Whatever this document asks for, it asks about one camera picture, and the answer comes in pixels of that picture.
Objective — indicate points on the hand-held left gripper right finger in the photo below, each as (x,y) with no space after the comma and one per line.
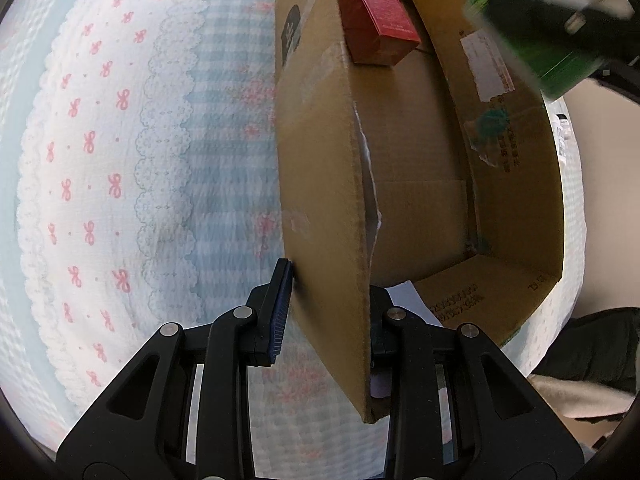
(381,320)

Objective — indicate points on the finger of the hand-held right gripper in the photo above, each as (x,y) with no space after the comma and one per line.
(545,12)
(620,80)

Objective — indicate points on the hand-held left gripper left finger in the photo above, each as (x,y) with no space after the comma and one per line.
(280,310)

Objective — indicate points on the green can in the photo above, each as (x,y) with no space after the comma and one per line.
(520,45)

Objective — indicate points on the brown cardboard box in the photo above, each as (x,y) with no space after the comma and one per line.
(320,160)

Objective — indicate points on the white paper sheet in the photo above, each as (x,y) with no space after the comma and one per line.
(405,295)

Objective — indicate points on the red rectangular box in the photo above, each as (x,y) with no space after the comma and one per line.
(375,10)

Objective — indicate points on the beige fleece cloth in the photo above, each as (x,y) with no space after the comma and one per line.
(575,395)

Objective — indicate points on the bow-print bed sheet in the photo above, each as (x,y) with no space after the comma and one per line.
(125,160)

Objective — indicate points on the dark cloth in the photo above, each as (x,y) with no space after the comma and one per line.
(600,350)

